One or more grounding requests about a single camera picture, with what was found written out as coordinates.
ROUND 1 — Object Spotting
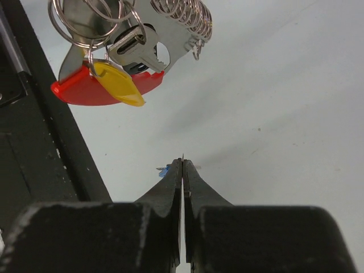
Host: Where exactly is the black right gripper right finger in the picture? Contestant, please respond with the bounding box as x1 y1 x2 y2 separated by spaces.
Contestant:
182 160 357 272

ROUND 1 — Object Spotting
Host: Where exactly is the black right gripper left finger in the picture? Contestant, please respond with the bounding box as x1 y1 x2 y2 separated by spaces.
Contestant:
1 159 181 272

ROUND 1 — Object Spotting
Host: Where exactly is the blue key tag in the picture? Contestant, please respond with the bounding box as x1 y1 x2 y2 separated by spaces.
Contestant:
157 166 169 177

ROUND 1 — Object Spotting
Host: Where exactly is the metal key organizer red handle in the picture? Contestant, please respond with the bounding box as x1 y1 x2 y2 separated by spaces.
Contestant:
47 1 213 107

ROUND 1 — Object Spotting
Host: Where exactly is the yellow tag on organizer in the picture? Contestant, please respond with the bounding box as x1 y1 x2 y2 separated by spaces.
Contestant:
90 59 145 107

